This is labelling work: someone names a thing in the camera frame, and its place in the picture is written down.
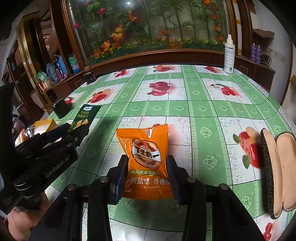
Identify open beige glasses case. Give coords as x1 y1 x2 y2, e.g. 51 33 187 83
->
260 128 296 219

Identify dark jar at table edge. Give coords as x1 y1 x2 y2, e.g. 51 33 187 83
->
83 71 96 85

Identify white spray bottle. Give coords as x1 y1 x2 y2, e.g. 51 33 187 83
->
224 34 235 74

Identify person's left hand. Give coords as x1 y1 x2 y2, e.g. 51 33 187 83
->
1 192 51 240

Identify yellow white storage box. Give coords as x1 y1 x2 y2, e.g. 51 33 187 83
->
14 118 58 147

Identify dark green cracker packet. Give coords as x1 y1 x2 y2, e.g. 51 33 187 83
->
68 104 102 132

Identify purple bottles on shelf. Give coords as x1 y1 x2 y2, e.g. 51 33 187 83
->
250 43 262 64

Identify black container on table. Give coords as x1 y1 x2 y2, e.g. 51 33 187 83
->
51 97 73 119

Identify orange sunflower seed packet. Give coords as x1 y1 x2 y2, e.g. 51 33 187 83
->
116 124 173 200

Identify blue bottle on shelf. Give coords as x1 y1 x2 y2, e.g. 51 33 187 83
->
57 56 68 78

